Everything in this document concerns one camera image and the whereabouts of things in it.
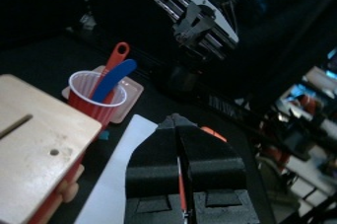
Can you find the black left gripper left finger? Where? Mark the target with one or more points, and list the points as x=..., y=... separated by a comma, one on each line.
x=151, y=168

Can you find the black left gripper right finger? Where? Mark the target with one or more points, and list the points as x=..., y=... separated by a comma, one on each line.
x=215, y=168

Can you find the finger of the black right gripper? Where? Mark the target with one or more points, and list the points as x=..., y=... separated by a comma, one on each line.
x=188, y=20
x=204, y=27

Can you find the small teal dough piece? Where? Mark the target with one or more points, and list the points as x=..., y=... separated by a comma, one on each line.
x=104, y=135

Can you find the round wooden drawer knob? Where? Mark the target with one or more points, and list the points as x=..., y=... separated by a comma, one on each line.
x=69, y=185

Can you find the wooden drawer box red body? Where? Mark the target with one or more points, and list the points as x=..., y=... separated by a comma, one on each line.
x=35, y=142

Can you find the white flat cutting mat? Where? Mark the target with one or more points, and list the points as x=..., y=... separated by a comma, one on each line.
x=112, y=175

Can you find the red chair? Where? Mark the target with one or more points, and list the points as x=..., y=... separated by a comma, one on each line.
x=275, y=154

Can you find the orange-red plastic tool with hole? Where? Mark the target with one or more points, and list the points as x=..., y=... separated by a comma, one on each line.
x=115, y=57

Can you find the red plastic cup white inside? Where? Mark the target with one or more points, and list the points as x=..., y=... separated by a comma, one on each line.
x=93, y=104

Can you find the blue plastic knife tool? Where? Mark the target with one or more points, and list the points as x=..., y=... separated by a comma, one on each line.
x=112, y=78

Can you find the white desk with gear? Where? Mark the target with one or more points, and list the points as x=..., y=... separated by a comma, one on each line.
x=313, y=135

